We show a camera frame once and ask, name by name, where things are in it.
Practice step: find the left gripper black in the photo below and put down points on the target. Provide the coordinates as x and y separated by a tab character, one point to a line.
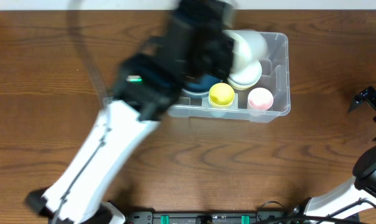
211	58

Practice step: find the cream plastic cup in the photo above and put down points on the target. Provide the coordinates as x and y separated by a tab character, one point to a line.
249	45

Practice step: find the white small bowl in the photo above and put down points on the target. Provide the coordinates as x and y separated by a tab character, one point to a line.
250	73

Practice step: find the grey small bowl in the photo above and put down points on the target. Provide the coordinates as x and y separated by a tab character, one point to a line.
229	80

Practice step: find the large dark blue bowl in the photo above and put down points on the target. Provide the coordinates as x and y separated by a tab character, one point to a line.
195	94

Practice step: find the yellow cup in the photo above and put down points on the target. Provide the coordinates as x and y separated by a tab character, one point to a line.
221	92
213	104

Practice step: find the yellow small bowl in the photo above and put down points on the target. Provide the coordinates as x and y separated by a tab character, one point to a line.
240	87

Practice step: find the pink plastic cup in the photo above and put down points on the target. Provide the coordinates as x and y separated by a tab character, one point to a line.
259	100

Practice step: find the light blue plastic cup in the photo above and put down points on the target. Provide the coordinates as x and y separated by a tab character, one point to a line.
221	112

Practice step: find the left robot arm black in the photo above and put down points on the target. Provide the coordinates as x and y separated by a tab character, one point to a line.
147	85

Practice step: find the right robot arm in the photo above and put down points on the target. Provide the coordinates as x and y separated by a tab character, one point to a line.
359	192

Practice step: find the clear plastic storage container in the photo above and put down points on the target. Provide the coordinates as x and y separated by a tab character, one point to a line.
274	77

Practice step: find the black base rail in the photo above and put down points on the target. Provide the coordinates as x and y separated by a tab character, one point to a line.
219	217

